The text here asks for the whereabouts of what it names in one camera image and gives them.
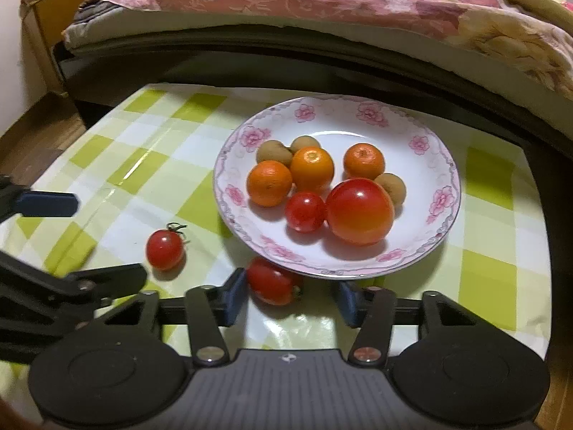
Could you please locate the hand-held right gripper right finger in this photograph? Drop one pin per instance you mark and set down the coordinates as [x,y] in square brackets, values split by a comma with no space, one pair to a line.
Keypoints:
[347,304]

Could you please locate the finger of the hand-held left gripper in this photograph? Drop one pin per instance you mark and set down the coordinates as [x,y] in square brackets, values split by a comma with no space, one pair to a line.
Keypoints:
[112,280]
[49,204]

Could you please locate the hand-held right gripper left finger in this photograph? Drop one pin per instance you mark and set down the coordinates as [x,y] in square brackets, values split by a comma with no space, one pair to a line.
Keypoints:
[235,298]

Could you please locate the red cherry tomato with stem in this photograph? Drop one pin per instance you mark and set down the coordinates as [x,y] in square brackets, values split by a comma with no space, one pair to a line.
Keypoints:
[165,251]

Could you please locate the large red tomato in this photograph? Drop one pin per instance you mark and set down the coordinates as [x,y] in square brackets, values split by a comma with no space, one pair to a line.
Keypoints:
[360,211]

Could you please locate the small orange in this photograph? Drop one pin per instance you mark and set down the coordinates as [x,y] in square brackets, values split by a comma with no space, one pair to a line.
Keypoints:
[312,168]
[269,183]
[364,160]

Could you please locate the brown longan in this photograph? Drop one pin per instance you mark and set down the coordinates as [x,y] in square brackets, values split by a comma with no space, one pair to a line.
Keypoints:
[305,142]
[393,188]
[271,152]

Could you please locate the white plate with pink flowers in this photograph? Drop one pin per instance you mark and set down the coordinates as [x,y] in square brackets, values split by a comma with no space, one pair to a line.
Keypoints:
[333,141]

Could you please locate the green checked tablecloth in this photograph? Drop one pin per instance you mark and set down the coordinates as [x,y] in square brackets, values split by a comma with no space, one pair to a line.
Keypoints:
[488,233]

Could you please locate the wooden nightstand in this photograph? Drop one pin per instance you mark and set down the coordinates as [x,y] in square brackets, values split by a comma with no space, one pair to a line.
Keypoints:
[44,27]

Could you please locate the grey mattress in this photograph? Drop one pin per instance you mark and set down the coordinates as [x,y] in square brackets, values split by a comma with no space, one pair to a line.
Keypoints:
[134,29]

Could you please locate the dark bed frame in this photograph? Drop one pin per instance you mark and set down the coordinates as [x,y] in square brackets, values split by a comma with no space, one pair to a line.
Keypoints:
[224,58]

